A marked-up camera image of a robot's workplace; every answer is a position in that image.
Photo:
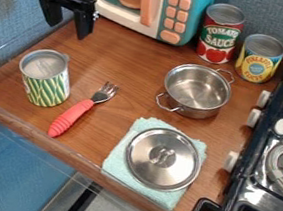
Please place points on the red fork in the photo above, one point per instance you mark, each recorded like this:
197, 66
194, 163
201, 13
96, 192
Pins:
75, 112

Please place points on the yellow pineapple can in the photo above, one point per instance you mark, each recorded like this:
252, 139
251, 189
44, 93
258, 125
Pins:
259, 58

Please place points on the silver pot lid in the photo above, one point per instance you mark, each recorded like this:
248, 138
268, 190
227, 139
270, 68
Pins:
163, 158

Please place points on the red tomato sauce can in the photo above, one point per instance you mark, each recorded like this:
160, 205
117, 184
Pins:
221, 34

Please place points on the toy stove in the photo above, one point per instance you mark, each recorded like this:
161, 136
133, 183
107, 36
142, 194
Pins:
270, 165

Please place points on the green striped can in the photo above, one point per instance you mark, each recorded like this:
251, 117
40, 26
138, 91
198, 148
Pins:
47, 79

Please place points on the silver pot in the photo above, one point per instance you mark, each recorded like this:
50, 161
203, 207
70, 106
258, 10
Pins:
196, 91

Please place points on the light blue cloth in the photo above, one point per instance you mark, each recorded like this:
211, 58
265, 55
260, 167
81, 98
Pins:
114, 165

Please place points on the toy microwave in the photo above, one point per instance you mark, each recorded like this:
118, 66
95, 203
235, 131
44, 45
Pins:
162, 3

